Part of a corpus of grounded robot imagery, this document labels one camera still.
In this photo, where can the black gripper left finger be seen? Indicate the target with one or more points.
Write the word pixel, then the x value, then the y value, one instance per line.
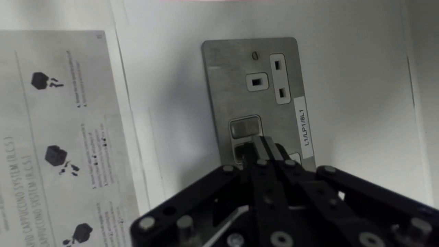
pixel 219 206

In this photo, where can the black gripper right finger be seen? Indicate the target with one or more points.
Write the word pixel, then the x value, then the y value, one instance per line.
pixel 347 206

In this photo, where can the steel wall socket without plugs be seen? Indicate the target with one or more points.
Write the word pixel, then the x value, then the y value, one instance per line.
pixel 237 77

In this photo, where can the laminated instruction sheet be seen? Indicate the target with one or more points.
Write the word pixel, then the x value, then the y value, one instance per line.
pixel 59 137

